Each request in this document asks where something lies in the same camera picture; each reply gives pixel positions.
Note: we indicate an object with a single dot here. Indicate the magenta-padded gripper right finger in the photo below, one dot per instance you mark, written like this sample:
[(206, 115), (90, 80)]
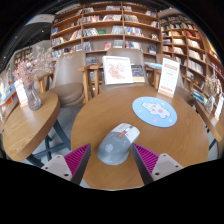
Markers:
[(165, 166)]

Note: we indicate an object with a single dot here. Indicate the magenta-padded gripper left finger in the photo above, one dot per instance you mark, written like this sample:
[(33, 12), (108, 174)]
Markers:
[(58, 166)]

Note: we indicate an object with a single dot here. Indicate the grey computer mouse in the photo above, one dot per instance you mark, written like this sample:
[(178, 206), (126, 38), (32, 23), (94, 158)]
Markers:
[(116, 146)]

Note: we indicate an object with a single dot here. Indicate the round light blue mouse pad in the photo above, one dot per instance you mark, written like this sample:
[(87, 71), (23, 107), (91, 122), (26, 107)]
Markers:
[(155, 111)]

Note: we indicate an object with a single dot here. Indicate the round wooden side table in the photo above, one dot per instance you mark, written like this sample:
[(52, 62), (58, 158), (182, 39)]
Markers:
[(28, 126), (210, 121)]

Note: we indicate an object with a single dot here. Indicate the glass vase with pink flowers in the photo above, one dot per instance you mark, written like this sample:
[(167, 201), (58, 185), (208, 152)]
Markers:
[(33, 96)]

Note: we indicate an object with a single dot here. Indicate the stack of books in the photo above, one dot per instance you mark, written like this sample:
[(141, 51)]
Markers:
[(199, 96)]

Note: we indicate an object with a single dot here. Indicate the glass vase with pale flowers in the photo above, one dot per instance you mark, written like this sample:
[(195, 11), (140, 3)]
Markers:
[(210, 100)]

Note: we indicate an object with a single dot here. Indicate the small white table card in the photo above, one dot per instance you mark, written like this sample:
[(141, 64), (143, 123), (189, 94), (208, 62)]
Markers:
[(219, 106), (21, 94)]

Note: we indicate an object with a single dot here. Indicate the white sign in wooden stand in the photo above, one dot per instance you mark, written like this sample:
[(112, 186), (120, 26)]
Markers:
[(169, 78)]

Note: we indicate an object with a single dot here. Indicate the dark covered book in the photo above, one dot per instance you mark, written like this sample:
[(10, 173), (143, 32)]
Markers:
[(137, 72)]

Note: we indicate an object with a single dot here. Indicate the white framed floral picture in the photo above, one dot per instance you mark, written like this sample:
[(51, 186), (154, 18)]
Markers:
[(117, 70)]

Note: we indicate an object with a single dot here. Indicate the distant wooden bookshelf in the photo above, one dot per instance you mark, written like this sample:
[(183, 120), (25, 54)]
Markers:
[(22, 56)]

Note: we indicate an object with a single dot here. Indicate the curved wooden bookshelf with books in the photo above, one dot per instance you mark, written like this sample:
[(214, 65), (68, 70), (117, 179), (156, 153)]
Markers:
[(186, 43)]

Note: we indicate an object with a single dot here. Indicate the wide wooden bookshelf with books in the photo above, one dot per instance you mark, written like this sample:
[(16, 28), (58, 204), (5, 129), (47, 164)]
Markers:
[(100, 31)]

